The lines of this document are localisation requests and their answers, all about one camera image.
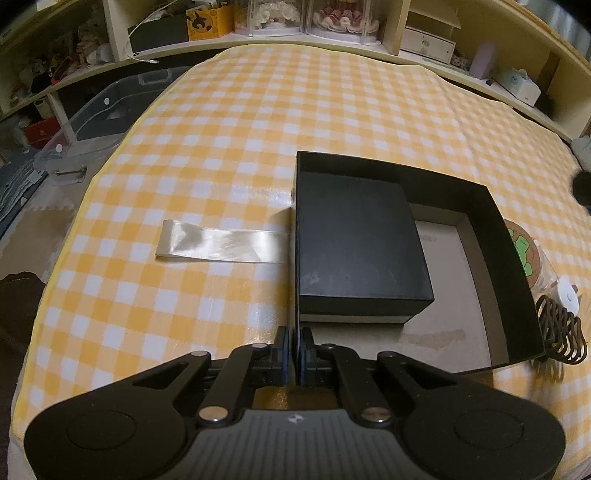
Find wooden shelf unit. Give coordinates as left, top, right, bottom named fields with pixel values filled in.
left=0, top=0, right=591, bottom=145

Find clear plastic storage bin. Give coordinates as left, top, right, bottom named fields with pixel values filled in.
left=34, top=66, right=191, bottom=186

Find pale purple container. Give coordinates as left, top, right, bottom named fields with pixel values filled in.
left=469, top=42, right=498, bottom=79

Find red box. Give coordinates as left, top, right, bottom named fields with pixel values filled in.
left=23, top=117, right=62, bottom=149

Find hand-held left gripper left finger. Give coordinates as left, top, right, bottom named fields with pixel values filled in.
left=132, top=326, right=293, bottom=426

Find cork coaster with green bear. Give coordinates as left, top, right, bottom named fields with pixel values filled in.
left=503, top=218, right=542, bottom=278

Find small black box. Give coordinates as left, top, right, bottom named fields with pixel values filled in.
left=295, top=172, right=435, bottom=324

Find doll display case white dress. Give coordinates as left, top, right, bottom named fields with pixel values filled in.
left=235, top=0, right=308, bottom=37

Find white tissue box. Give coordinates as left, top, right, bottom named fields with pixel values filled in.
left=496, top=66, right=542, bottom=107

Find large black box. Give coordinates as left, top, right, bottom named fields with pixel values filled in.
left=287, top=151, right=547, bottom=376

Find brown hair claw clip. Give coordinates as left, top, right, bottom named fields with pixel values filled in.
left=534, top=294, right=588, bottom=366

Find doll display case red dress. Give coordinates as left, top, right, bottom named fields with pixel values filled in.
left=307, top=0, right=385, bottom=47

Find white cable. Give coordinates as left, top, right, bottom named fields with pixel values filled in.
left=128, top=0, right=161, bottom=64

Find yellow white checked tablecloth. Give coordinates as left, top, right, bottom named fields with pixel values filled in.
left=9, top=45, right=591, bottom=480

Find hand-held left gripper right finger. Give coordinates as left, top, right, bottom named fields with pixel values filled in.
left=297, top=326, right=457, bottom=426

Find white mini drawer chest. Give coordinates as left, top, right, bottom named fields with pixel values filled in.
left=399, top=7, right=463, bottom=65

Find dark brown cloth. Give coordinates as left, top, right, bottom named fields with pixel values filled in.
left=0, top=272, right=48, bottom=365

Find yellow cardboard box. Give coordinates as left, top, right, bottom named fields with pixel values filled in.
left=185, top=4, right=234, bottom=42

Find black box on shelf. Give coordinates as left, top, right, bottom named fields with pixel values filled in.
left=128, top=16, right=189, bottom=53

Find clear case with white disc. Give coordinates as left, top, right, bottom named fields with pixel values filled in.
left=526, top=240, right=580, bottom=317

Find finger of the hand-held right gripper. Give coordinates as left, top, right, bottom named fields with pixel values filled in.
left=571, top=172, right=591, bottom=207

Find clear plastic strip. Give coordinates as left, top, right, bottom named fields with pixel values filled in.
left=154, top=219, right=290, bottom=265

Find stack of grey cloth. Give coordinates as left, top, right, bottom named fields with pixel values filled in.
left=0, top=150, right=48, bottom=223

